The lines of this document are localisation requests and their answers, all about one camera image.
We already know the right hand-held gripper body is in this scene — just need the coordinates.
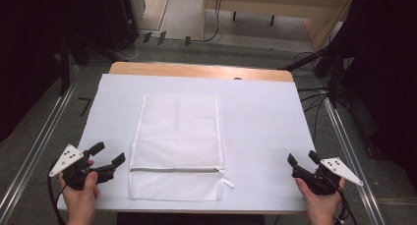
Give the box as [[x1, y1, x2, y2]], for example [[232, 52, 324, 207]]
[[292, 156, 365, 197]]

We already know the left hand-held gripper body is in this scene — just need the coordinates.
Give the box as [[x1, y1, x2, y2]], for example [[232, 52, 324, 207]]
[[48, 143, 116, 192]]

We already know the white mesh laundry bag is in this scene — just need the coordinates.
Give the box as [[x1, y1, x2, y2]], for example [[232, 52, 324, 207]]
[[128, 93, 236, 201]]

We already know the person's right hand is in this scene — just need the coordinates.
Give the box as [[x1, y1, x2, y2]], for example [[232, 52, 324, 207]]
[[294, 177, 346, 218]]

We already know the person's left hand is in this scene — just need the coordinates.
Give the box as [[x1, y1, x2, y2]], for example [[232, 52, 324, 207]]
[[58, 159, 101, 218]]

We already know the white table mat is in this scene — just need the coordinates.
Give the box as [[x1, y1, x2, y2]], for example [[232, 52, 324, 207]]
[[57, 73, 318, 213]]

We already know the person's dark clothing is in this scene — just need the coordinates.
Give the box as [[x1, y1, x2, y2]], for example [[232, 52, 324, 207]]
[[116, 212, 267, 225]]

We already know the black curtain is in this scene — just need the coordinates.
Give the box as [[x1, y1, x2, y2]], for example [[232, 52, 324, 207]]
[[0, 0, 106, 143], [323, 0, 417, 189]]

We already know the wooden table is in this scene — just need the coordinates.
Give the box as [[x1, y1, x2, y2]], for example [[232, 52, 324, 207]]
[[107, 61, 295, 84]]

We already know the black equipment cabinet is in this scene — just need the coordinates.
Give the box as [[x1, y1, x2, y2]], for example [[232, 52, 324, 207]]
[[99, 0, 140, 52]]

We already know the light wooden platform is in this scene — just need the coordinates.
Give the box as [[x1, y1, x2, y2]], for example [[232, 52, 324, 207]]
[[202, 0, 357, 52]]

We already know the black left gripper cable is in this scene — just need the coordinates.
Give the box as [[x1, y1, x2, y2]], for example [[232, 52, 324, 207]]
[[46, 167, 68, 225]]

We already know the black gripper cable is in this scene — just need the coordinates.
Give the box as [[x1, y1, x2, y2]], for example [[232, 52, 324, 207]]
[[46, 167, 68, 225], [332, 185, 359, 225]]

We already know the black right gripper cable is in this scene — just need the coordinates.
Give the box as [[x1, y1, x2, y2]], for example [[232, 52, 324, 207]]
[[332, 185, 359, 225]]

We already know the metal floor rail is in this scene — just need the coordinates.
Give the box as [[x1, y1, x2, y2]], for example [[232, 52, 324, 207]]
[[0, 65, 80, 221], [323, 95, 387, 225]]

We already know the black floor cables bundle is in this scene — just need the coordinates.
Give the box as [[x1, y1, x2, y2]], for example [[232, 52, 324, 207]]
[[295, 84, 332, 144]]

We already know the white floor cable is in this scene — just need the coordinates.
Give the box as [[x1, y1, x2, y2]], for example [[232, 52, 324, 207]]
[[112, 34, 146, 63]]

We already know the black hanging cable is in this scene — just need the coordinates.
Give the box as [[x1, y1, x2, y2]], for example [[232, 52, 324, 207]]
[[191, 0, 224, 44]]

